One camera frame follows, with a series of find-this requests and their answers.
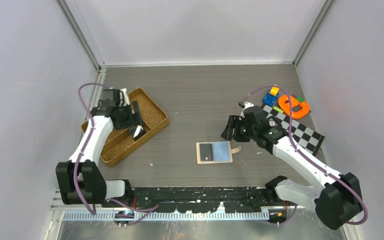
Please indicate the orange plastic letter toy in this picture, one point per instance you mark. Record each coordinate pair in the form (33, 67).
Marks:
(291, 105)

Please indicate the blue toy block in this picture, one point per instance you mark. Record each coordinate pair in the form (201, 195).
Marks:
(270, 99)

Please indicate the black white checkerboard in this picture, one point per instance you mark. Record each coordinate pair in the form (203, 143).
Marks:
(305, 136)

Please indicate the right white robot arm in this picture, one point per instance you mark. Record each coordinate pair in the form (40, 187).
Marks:
(335, 198)

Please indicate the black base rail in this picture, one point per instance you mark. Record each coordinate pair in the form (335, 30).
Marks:
(237, 199)

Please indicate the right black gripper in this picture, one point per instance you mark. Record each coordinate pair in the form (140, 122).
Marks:
(234, 122)

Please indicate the black credit card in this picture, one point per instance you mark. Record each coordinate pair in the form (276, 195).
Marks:
(206, 152)

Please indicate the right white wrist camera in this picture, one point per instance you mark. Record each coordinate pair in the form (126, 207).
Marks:
(244, 106)

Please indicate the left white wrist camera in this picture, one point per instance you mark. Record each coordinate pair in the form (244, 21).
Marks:
(112, 97)

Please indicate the woven wicker tray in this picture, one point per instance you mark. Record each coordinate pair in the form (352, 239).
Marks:
(121, 143)

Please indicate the yellow toy block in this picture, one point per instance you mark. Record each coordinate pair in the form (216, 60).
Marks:
(274, 91)

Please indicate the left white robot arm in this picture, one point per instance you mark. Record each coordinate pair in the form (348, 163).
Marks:
(79, 179)

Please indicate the beige card holder wallet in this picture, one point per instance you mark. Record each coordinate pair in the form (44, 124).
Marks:
(222, 152)

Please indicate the green toy block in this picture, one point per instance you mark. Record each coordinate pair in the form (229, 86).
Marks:
(300, 99)

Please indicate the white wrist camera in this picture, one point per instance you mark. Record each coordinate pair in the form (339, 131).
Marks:
(244, 106)
(112, 97)

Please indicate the lime green stick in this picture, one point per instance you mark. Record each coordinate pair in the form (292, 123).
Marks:
(278, 109)

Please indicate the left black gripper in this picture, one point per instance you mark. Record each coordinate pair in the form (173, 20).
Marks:
(135, 119)

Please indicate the white credit card in tray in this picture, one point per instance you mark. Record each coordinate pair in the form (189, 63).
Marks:
(138, 132)

